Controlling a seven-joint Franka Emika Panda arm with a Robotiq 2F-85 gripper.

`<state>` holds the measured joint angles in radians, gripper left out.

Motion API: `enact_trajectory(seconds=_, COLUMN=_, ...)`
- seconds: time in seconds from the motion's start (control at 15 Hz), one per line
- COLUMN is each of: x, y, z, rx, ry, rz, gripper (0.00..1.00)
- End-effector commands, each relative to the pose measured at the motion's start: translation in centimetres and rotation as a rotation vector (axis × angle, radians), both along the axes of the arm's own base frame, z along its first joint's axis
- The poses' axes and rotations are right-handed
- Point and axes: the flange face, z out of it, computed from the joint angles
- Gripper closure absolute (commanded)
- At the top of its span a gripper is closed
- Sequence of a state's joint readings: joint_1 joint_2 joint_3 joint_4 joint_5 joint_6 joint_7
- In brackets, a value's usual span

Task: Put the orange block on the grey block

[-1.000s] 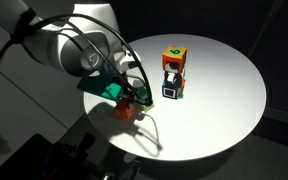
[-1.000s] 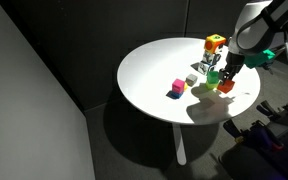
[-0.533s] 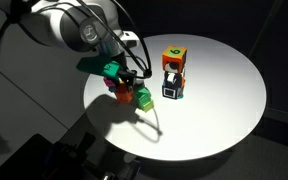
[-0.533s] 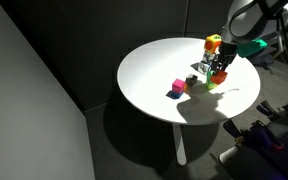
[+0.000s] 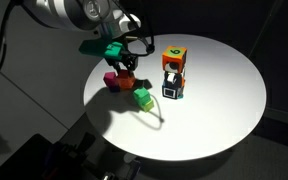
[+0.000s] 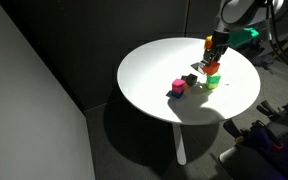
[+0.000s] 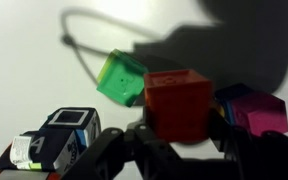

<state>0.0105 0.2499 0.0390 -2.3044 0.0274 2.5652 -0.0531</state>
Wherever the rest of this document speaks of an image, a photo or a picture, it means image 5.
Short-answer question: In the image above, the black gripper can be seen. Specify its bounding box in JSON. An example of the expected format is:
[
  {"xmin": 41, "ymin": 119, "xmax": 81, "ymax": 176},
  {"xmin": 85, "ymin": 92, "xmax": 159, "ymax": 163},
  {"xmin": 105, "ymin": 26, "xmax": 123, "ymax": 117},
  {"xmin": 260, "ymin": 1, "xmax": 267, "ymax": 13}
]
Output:
[{"xmin": 105, "ymin": 52, "xmax": 140, "ymax": 80}]

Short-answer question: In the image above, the orange block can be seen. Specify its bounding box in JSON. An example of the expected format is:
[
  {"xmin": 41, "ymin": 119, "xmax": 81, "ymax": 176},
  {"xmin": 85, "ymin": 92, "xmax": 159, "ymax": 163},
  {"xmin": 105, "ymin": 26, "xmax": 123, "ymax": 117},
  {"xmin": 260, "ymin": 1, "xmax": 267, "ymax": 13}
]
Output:
[{"xmin": 115, "ymin": 69, "xmax": 136, "ymax": 91}]

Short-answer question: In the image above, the magenta block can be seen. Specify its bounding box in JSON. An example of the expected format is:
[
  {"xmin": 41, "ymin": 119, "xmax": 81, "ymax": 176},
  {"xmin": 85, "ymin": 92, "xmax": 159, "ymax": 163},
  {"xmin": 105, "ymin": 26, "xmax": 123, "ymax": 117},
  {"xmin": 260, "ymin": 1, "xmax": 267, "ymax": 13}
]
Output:
[{"xmin": 103, "ymin": 71, "xmax": 119, "ymax": 88}]

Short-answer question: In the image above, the light green block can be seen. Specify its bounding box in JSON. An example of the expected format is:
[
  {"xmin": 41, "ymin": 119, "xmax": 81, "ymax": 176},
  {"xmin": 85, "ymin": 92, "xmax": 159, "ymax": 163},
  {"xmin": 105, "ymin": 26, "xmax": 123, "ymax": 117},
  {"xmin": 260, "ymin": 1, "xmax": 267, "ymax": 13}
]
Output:
[{"xmin": 137, "ymin": 99, "xmax": 155, "ymax": 113}]

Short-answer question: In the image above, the black soft cube with tag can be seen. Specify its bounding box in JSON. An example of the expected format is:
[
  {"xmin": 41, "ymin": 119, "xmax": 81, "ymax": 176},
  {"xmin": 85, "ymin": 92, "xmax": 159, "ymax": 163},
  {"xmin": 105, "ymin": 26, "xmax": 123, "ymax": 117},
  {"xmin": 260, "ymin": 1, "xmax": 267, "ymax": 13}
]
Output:
[{"xmin": 163, "ymin": 65, "xmax": 187, "ymax": 87}]

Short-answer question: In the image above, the orange soft cube with number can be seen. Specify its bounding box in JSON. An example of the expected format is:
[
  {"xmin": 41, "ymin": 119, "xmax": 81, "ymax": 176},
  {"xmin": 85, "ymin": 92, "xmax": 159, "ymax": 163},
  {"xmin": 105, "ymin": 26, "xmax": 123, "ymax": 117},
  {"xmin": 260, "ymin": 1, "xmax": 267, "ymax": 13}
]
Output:
[{"xmin": 161, "ymin": 45, "xmax": 188, "ymax": 72}]

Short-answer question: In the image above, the black soft cube white square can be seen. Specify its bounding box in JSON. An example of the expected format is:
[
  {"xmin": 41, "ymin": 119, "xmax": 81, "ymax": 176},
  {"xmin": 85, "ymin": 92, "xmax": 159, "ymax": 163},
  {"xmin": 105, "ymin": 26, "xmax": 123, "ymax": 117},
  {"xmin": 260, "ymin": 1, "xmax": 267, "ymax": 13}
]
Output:
[{"xmin": 161, "ymin": 82, "xmax": 186, "ymax": 100}]

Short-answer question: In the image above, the black stand equipment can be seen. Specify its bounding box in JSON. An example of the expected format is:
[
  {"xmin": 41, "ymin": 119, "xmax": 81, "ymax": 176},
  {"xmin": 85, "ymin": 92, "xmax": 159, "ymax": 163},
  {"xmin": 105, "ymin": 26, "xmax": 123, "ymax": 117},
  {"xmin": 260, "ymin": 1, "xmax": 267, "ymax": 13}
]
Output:
[{"xmin": 72, "ymin": 133, "xmax": 142, "ymax": 180}]

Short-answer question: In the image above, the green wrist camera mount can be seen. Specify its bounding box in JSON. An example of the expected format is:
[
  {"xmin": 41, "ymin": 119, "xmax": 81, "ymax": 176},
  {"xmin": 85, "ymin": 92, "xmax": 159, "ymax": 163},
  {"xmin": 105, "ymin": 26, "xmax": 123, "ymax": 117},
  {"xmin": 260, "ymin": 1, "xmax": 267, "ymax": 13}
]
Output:
[{"xmin": 78, "ymin": 39, "xmax": 124, "ymax": 60}]

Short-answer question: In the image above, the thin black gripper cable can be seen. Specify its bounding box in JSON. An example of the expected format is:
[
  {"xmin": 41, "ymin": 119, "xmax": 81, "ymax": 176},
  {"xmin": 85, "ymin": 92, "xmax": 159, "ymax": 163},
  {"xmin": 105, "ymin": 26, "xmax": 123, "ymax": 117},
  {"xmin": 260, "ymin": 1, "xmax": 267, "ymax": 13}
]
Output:
[{"xmin": 115, "ymin": 0, "xmax": 156, "ymax": 57}]

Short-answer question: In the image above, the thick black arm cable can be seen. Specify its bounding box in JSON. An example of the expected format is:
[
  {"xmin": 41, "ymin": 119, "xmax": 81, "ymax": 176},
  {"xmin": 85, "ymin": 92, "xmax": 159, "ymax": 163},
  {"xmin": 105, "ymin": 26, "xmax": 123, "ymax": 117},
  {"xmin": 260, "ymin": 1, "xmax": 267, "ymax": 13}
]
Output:
[{"xmin": 0, "ymin": 0, "xmax": 17, "ymax": 88}]

